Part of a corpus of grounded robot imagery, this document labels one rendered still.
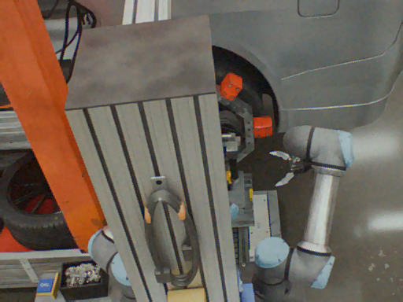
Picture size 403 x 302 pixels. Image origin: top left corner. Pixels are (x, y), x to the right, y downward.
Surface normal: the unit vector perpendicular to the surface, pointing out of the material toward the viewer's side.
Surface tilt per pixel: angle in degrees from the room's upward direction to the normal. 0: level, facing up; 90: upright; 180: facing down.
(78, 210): 90
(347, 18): 90
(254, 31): 90
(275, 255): 8
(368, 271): 0
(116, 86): 0
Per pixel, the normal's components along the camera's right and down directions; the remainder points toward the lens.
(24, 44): -0.03, 0.69
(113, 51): -0.11, -0.71
